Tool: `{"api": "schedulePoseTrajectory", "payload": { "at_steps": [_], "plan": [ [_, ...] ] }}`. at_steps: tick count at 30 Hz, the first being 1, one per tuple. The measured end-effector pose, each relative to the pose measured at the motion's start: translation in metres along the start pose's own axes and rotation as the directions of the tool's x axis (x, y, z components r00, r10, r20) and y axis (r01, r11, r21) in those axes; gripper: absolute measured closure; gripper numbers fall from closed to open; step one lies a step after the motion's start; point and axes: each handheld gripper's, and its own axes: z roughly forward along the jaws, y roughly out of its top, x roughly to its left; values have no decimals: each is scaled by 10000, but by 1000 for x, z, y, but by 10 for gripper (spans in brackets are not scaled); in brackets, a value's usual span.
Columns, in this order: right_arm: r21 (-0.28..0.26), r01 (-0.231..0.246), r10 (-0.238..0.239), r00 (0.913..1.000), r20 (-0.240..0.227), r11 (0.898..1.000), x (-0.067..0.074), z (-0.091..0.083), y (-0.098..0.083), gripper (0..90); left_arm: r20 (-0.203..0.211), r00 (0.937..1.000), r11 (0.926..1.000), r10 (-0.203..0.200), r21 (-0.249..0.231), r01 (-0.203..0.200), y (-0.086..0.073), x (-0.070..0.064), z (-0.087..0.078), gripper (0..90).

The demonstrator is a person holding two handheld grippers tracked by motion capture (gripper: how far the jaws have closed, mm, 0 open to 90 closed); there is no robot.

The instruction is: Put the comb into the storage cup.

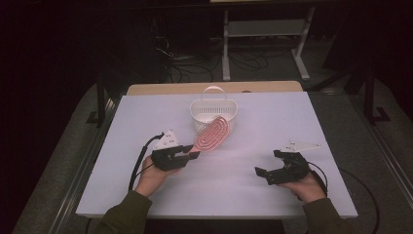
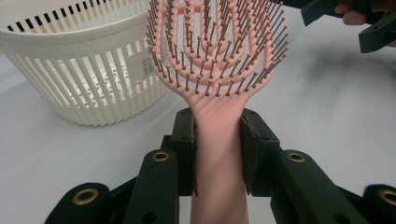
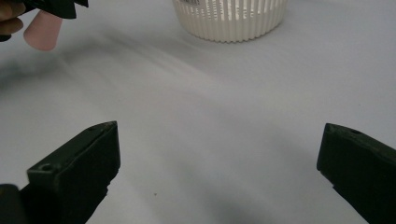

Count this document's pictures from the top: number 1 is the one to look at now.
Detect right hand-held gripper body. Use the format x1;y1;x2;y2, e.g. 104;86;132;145
266;139;322;186

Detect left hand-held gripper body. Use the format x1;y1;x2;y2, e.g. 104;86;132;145
150;130;190;173

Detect pink hairbrush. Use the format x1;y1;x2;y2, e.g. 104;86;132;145
189;115;233;154

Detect white plastic basket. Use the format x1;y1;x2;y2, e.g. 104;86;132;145
189;85;239;134

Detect person's right hand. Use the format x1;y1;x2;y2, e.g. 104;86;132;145
279;172;327;205

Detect person's left hand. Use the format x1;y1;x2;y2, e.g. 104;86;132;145
134;155;181;199

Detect white board sheet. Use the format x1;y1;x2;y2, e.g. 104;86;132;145
75;91;358;219

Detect wooden table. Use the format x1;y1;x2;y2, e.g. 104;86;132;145
126;80;304;97

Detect black metal stand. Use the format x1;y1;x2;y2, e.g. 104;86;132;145
85;73;109;129
362;63;393;127

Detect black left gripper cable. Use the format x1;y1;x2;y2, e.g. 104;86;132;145
128;132;166;193

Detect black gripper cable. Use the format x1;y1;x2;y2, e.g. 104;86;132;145
128;132;166;193
306;161;381;234

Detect black floor cables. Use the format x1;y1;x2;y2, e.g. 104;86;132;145
155;34;293;84

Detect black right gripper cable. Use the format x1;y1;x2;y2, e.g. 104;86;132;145
306;161;381;234

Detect aluminium rail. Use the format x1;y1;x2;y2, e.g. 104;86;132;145
350;94;413;204
48;97;119;234

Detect white metal desk frame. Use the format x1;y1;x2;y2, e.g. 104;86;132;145
221;6;317;82

